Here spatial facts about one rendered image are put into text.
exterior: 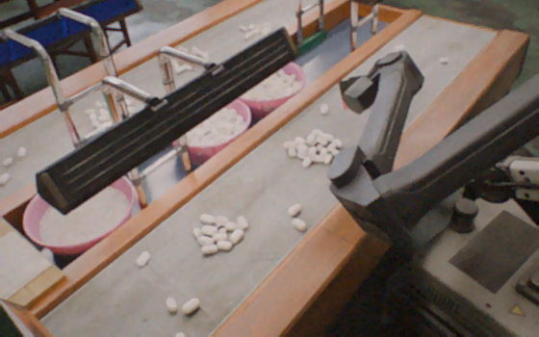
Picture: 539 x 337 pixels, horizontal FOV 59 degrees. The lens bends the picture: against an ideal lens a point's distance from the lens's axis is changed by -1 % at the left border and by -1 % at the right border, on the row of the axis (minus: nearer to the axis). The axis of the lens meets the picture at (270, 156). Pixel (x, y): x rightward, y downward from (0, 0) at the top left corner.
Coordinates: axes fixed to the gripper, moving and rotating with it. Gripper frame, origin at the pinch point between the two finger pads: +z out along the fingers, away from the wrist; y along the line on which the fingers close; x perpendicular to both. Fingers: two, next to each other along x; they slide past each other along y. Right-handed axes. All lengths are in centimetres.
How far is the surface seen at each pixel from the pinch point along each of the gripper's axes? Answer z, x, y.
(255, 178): 11.0, -13.5, -29.0
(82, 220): 9, -17, -73
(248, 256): -5.0, -32.8, -34.2
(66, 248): 0, -24, -75
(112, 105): -17, 2, -57
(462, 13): 218, 121, 163
